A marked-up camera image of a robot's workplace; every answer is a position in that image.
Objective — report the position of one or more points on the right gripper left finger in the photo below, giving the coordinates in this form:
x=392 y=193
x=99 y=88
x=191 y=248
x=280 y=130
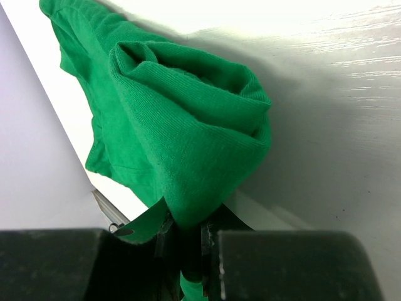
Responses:
x=152 y=233

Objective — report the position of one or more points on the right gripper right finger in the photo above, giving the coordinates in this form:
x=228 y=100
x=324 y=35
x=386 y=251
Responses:
x=222 y=219

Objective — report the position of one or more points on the green t shirt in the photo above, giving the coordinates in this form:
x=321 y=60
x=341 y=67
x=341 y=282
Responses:
x=169 y=121

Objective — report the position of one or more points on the aluminium rail frame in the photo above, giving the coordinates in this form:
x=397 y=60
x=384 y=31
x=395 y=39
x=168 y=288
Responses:
x=116 y=218

